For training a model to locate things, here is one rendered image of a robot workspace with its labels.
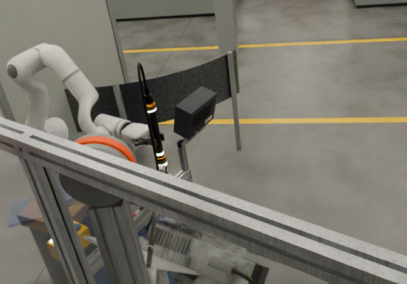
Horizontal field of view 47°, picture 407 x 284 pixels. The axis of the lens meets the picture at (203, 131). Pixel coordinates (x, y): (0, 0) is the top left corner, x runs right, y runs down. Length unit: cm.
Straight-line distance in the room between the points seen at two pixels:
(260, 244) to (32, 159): 45
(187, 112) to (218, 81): 143
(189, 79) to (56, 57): 193
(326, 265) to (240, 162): 363
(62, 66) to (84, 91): 13
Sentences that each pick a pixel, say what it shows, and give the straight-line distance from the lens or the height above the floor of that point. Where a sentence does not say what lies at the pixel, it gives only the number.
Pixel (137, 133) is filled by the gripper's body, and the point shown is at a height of 151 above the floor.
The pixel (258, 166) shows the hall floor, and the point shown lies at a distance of 409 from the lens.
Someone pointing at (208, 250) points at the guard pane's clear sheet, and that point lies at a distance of 69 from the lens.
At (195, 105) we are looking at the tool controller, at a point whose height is 123.
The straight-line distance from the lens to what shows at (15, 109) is 358.
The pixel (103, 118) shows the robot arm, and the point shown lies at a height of 153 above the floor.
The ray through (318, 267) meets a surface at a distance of 56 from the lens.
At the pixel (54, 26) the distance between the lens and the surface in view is 368.
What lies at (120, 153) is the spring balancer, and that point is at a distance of 97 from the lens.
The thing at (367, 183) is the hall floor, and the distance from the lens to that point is 394.
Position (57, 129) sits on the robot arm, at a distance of 230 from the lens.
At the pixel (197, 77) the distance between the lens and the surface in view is 376.
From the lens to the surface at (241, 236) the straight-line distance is 59.
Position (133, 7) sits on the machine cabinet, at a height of 24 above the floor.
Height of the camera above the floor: 245
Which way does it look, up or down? 32 degrees down
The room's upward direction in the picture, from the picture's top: 8 degrees counter-clockwise
